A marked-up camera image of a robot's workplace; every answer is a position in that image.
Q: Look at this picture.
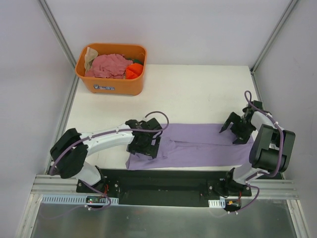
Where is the orange plastic basket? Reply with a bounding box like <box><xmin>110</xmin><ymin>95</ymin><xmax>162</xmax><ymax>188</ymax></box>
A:
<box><xmin>75</xmin><ymin>43</ymin><xmax>147</xmax><ymax>96</ymax></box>

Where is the beige cloth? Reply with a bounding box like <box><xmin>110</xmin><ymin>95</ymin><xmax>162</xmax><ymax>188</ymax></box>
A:
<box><xmin>84</xmin><ymin>47</ymin><xmax>99</xmax><ymax>71</ymax></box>

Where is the right aluminium frame post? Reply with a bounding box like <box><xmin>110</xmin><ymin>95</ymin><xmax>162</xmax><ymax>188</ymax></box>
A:
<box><xmin>250</xmin><ymin>0</ymin><xmax>300</xmax><ymax>75</ymax></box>

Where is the pink crumpled shirt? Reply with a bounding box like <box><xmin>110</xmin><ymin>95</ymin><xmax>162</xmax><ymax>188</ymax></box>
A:
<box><xmin>85</xmin><ymin>54</ymin><xmax>133</xmax><ymax>79</ymax></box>

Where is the aluminium rail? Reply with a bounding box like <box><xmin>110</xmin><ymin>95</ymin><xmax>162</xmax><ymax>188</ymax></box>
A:
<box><xmin>31</xmin><ymin>174</ymin><xmax>80</xmax><ymax>194</ymax></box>

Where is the orange-red cloth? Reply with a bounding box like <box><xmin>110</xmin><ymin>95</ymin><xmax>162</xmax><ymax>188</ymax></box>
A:
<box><xmin>125</xmin><ymin>63</ymin><xmax>144</xmax><ymax>79</ymax></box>

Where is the purple t-shirt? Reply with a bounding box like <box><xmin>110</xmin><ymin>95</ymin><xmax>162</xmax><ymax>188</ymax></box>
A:
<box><xmin>126</xmin><ymin>123</ymin><xmax>254</xmax><ymax>171</ymax></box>

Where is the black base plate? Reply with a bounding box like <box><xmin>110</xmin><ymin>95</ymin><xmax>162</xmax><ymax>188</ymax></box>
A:
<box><xmin>76</xmin><ymin>166</ymin><xmax>253</xmax><ymax>208</ymax></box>

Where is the left white cable duct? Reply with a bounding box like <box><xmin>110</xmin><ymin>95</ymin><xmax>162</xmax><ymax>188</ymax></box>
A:
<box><xmin>42</xmin><ymin>194</ymin><xmax>119</xmax><ymax>206</ymax></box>

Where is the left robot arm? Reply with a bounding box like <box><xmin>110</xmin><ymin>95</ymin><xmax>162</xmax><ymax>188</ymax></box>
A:
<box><xmin>50</xmin><ymin>118</ymin><xmax>163</xmax><ymax>193</ymax></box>

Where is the right white cable duct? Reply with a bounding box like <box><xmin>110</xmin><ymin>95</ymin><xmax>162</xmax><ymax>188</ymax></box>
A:
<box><xmin>208</xmin><ymin>199</ymin><xmax>226</xmax><ymax>209</ymax></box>

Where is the green cloth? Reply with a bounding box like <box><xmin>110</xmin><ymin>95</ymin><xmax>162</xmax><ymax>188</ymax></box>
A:
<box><xmin>126</xmin><ymin>58</ymin><xmax>144</xmax><ymax>65</ymax></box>

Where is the white cable duct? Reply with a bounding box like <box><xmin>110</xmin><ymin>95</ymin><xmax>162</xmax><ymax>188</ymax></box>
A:
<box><xmin>208</xmin><ymin>199</ymin><xmax>226</xmax><ymax>209</ymax></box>
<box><xmin>42</xmin><ymin>194</ymin><xmax>119</xmax><ymax>206</ymax></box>

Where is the aluminium frame post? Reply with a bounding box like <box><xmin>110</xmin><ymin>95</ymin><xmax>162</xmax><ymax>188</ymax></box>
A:
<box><xmin>250</xmin><ymin>0</ymin><xmax>300</xmax><ymax>75</ymax></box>
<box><xmin>37</xmin><ymin>0</ymin><xmax>78</xmax><ymax>67</ymax></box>

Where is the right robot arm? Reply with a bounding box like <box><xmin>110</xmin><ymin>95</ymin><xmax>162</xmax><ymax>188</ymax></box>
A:
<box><xmin>213</xmin><ymin>100</ymin><xmax>296</xmax><ymax>197</ymax></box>

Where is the left aluminium frame post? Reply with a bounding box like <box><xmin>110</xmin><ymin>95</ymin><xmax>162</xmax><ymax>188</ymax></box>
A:
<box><xmin>37</xmin><ymin>0</ymin><xmax>78</xmax><ymax>67</ymax></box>

